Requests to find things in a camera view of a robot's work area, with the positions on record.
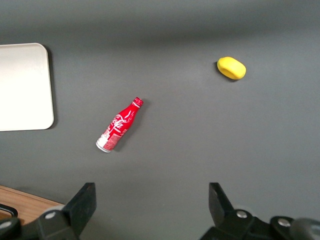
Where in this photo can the beige rectangular tray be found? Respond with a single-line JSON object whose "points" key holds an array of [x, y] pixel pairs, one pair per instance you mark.
{"points": [[22, 87]]}

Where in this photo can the yellow sponge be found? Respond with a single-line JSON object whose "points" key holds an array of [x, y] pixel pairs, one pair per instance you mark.
{"points": [[231, 68]]}

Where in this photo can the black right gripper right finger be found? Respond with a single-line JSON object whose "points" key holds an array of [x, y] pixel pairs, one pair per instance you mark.
{"points": [[222, 215]]}

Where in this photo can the wooden board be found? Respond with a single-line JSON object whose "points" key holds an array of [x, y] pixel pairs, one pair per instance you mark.
{"points": [[27, 203]]}

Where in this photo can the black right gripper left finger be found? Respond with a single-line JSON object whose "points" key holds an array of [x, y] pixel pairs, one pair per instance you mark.
{"points": [[77, 210]]}

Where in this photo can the red coke bottle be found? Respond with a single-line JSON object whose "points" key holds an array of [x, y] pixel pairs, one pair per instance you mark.
{"points": [[120, 123]]}

